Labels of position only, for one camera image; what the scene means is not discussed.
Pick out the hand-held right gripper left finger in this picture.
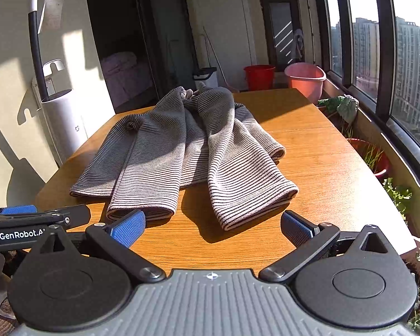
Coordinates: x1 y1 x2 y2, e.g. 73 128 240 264
31 209 167 283

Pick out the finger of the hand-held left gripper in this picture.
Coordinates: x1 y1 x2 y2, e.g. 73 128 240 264
0 205 92 227
0 204 38 216

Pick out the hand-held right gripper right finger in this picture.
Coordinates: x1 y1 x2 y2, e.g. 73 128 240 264
258 210 398 284

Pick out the grey striped garment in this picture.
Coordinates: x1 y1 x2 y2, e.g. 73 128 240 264
69 81 299 232

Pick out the white upright vacuum cleaner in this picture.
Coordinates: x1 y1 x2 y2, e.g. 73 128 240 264
27 0 89 163

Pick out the red flowerpot with grass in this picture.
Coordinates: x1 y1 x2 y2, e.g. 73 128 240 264
346 138 391 179

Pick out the small green plant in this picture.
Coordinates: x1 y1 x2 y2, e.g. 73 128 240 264
383 178 414 218

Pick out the green leafy plant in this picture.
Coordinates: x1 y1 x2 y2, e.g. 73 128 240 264
318 94 359 127

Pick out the pink basin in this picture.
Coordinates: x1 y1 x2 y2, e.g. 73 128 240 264
284 63 327 105

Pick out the bed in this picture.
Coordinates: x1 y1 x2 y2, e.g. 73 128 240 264
101 52 151 107

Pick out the red bucket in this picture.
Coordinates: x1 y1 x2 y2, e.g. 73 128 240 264
244 65 276 92

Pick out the white trash bin black lid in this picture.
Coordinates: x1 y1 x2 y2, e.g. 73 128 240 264
193 67 218 89

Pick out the cloth hanging on door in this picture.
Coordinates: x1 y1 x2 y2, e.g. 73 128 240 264
293 30 305 60

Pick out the broom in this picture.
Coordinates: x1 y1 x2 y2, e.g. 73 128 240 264
202 26 240 93

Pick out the paper tag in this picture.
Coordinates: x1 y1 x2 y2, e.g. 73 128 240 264
42 0 64 31

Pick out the mop pole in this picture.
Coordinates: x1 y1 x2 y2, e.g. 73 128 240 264
303 0 317 65

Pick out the dark framed door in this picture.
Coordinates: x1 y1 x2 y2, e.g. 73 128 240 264
260 0 306 67

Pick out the dark window frame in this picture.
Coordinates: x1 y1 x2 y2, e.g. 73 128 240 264
311 0 420 169

